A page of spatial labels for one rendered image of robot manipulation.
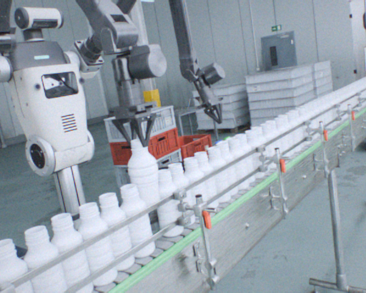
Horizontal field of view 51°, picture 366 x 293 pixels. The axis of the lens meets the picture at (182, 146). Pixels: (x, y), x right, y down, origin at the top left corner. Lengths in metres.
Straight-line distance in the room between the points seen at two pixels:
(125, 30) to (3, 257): 0.50
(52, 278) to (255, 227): 0.72
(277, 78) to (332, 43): 4.01
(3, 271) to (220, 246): 0.59
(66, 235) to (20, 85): 0.80
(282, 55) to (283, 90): 4.29
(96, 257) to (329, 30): 10.80
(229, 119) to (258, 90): 0.98
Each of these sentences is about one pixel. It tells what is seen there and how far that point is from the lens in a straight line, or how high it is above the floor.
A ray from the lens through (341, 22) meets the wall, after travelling 11.26.
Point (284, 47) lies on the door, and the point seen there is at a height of 1.69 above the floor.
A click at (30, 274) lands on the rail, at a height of 1.11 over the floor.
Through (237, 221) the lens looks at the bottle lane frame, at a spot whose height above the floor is 0.94.
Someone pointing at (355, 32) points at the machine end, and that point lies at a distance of 5.51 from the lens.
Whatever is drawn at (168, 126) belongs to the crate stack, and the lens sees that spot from 3.72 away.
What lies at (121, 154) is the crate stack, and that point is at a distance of 3.57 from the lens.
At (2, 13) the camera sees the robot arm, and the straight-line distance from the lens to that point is 1.25.
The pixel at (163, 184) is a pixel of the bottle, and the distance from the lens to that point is 0.94.
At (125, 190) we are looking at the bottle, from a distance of 0.85.
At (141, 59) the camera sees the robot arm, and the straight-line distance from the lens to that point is 0.81.
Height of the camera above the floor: 1.39
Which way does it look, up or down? 10 degrees down
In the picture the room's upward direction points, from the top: 9 degrees counter-clockwise
